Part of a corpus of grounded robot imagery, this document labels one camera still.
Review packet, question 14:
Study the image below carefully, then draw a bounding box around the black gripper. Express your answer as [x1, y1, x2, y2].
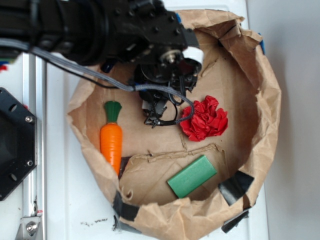
[134, 28, 204, 93]

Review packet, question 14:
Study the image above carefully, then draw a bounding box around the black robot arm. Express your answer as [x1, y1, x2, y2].
[0, 0, 201, 91]

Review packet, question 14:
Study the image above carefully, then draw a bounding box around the crumpled red paper ball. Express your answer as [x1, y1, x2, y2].
[179, 95, 228, 142]

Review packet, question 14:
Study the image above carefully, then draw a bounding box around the blue tape piece right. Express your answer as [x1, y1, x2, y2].
[258, 32, 266, 55]

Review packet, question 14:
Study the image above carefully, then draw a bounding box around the orange toy carrot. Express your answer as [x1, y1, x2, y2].
[100, 101, 123, 176]

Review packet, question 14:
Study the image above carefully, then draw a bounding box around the brown paper bag container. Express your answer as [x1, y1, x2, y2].
[66, 9, 281, 240]

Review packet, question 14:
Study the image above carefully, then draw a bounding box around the green rectangular block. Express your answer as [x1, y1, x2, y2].
[167, 155, 218, 199]

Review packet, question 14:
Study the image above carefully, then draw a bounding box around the black tape piece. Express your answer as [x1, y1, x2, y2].
[221, 209, 249, 233]
[218, 170, 255, 206]
[112, 191, 140, 222]

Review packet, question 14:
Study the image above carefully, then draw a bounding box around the black tape piece bottom left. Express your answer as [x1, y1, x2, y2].
[112, 191, 140, 222]

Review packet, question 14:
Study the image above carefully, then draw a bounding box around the black tape piece bottom right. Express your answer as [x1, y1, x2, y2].
[221, 209, 249, 233]

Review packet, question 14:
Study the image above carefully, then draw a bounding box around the aluminium extrusion rail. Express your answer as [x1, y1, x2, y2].
[22, 53, 47, 240]

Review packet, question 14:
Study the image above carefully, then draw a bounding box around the grey braided cable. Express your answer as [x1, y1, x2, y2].
[0, 38, 195, 125]

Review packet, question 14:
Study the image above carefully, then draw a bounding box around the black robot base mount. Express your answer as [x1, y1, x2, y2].
[0, 87, 37, 201]

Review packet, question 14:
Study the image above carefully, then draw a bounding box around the metal corner bracket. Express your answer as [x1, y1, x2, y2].
[15, 216, 43, 240]

